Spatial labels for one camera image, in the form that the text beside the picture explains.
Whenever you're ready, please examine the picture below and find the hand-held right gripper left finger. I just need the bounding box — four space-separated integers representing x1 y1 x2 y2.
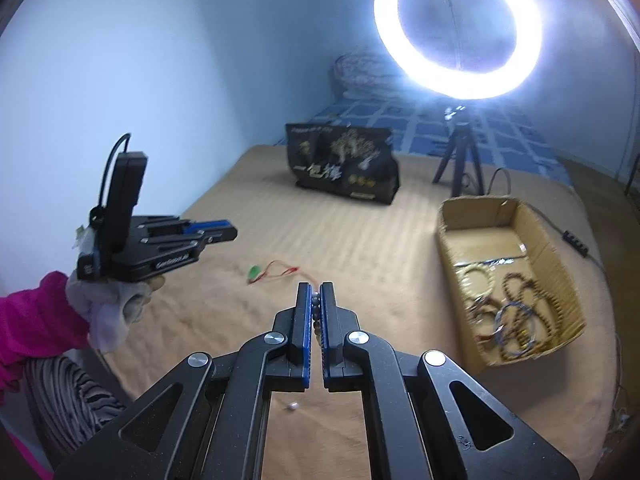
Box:
52 281 313 480

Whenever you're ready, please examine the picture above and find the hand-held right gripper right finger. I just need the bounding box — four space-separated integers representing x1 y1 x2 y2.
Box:
320 281 581 480

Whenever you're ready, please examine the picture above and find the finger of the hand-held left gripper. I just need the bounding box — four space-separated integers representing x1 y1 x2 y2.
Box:
140 229 238 257
132 215 235 237

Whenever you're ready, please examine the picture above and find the pearl necklace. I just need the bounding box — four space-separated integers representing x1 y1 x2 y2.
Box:
309 292 323 348

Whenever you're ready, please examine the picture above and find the green pendant with red cord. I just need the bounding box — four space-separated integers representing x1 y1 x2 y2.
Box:
246 259 313 286

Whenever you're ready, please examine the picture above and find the white bead bracelet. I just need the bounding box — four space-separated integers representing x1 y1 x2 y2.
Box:
460 265 500 306

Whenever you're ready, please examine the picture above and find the brown watch bracelet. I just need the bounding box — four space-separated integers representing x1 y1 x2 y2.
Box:
467 296 503 343

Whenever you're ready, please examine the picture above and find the dark bangle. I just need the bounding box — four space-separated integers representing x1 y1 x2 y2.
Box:
494 302 540 348

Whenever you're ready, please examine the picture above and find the long brown bead necklace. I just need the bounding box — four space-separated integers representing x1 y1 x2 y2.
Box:
500 271 558 361

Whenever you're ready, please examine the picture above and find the cardboard box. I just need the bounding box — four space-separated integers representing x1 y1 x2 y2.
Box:
436 196 587 376

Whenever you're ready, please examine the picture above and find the person's left hand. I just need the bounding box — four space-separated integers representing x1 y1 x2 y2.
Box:
67 267 163 353

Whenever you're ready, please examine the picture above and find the black snack bag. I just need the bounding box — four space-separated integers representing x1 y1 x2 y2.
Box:
285 122 401 206

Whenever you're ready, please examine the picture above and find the striped clothing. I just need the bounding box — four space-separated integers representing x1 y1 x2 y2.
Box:
22 355 128 461

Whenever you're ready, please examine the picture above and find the folded floral quilt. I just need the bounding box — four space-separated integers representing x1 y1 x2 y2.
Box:
332 50 401 96

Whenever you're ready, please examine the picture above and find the black tripod stand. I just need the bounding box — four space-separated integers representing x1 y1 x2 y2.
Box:
432 0 485 198

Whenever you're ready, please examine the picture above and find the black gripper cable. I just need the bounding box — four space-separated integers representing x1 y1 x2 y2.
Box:
97 132 133 211

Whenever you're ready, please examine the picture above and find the white ring light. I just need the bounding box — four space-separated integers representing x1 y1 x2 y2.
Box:
372 0 543 101

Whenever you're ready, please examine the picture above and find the black cable with inline switch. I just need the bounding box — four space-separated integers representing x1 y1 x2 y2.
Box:
482 167 606 271

